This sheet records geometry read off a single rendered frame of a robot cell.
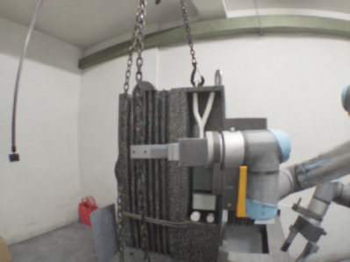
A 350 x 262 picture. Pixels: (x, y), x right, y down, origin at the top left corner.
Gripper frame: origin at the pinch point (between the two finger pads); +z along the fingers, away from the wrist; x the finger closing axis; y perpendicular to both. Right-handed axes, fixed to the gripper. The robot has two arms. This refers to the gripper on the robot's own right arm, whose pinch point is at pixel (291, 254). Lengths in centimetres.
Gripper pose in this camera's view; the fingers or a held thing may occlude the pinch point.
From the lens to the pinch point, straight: 70.1
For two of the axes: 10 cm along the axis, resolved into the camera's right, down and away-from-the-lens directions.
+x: 2.4, 1.5, 9.6
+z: -4.2, 9.1, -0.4
